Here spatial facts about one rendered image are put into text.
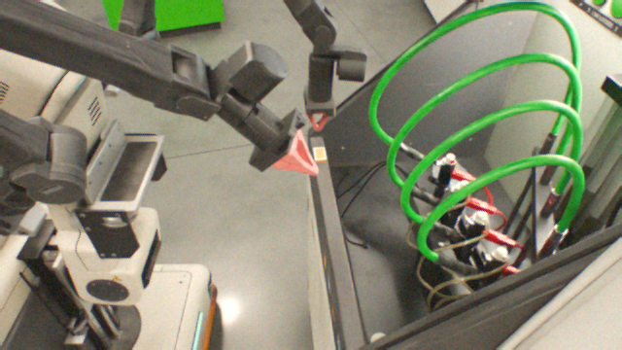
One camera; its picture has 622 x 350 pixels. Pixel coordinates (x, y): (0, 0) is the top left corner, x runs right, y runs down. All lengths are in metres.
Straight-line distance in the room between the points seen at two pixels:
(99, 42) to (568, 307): 0.67
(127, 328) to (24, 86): 1.07
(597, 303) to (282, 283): 1.53
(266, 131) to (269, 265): 1.47
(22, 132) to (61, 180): 0.08
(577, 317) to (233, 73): 0.54
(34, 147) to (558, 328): 0.75
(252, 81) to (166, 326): 1.20
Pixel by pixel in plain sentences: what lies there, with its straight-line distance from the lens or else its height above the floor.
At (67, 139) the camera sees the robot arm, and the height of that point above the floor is 1.27.
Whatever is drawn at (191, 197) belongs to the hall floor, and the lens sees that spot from 2.43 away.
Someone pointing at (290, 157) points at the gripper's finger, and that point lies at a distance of 0.65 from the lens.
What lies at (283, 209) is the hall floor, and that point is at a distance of 2.28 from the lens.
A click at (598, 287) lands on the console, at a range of 0.65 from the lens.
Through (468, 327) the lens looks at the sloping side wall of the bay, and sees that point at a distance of 0.71.
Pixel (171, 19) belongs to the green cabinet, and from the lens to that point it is 4.08.
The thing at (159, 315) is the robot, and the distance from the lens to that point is 1.68.
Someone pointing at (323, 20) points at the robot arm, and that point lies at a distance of 0.92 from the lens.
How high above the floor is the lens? 1.68
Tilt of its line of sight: 43 degrees down
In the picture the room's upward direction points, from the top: straight up
